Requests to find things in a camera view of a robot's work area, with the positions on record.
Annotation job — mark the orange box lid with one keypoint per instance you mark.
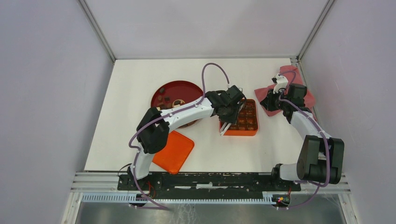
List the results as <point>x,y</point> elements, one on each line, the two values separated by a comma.
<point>175,153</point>

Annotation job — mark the round dark red plate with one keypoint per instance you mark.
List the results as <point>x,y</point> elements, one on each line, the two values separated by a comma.
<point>177,93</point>

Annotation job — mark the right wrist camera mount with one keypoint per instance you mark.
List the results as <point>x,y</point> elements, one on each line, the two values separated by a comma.
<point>281,83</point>

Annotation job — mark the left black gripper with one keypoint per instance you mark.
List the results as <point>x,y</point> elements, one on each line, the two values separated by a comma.
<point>233,118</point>

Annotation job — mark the orange compartment chocolate box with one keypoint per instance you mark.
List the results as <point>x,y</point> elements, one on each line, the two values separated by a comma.
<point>247,122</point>

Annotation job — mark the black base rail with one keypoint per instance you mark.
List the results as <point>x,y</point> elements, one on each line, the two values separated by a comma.
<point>195,186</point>

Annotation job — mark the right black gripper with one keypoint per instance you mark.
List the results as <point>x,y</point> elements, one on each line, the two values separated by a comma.
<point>267,102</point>

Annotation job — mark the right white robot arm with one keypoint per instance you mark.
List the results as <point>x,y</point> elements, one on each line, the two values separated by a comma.
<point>321,157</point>

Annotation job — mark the metal serving tongs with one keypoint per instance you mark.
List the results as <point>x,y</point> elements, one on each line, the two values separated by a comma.
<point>225,127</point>

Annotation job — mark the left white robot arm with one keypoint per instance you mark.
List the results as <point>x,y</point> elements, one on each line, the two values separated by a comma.
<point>153,130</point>

